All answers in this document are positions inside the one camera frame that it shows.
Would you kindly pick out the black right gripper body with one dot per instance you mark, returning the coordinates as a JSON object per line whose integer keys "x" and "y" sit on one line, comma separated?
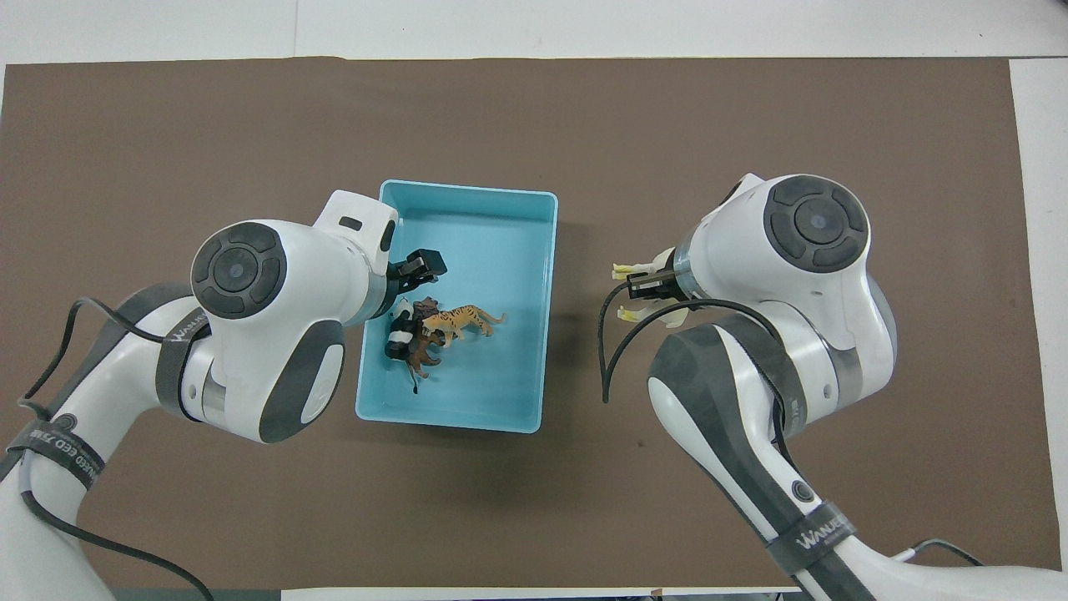
{"x": 667, "y": 285}

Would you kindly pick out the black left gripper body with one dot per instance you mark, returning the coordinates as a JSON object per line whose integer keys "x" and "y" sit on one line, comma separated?
{"x": 402, "y": 274}

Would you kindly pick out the orange striped tiger toy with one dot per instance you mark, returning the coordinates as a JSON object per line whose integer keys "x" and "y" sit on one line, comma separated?
{"x": 459, "y": 319}

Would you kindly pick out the black white panda toy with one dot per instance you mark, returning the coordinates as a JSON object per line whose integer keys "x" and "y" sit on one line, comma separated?
{"x": 401, "y": 332}

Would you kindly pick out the brown lion toy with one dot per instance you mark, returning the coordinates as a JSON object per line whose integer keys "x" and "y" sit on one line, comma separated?
{"x": 424, "y": 351}

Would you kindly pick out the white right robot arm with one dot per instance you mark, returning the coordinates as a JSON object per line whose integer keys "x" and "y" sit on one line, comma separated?
{"x": 801, "y": 275}

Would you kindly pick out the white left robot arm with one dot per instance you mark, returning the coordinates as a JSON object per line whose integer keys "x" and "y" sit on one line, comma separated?
{"x": 275, "y": 317}

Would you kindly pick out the light blue plastic storage box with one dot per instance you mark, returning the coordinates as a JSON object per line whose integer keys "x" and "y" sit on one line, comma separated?
{"x": 492, "y": 384}

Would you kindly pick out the brown table mat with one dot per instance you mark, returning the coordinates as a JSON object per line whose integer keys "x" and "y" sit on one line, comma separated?
{"x": 584, "y": 125}

